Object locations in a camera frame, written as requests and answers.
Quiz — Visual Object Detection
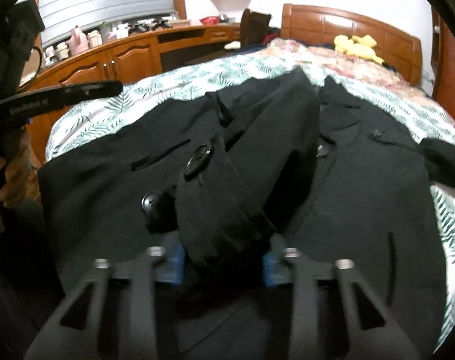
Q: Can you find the black coat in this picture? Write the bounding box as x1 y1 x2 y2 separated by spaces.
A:
39 69 455 359

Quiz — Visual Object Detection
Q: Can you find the person left hand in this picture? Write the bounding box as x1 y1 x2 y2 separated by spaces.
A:
0 128 32 208

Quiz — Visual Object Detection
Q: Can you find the palm leaf bedsheet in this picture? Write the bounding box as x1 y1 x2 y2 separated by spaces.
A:
45 49 455 346

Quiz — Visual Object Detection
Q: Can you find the pink bottle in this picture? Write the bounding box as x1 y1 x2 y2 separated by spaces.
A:
67 26 89 56

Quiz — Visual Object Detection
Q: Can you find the wooden desk cabinet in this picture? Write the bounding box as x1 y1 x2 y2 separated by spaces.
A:
21 23 242 166

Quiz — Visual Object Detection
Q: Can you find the floral blanket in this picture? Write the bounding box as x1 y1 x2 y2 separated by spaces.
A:
263 37 425 97

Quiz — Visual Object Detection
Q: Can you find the red basket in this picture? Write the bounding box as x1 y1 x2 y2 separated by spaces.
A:
200 16 220 26

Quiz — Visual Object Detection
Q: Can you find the yellow plush toy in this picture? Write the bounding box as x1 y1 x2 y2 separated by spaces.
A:
334 35 384 65

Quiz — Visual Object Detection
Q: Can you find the dark wooden chair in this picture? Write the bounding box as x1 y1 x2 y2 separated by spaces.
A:
224 8 271 51

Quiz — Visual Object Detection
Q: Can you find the wooden headboard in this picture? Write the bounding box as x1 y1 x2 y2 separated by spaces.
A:
280 3 422 86

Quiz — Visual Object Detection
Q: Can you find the wooden louvered wardrobe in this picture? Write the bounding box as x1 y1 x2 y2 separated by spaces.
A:
431 8 455 121

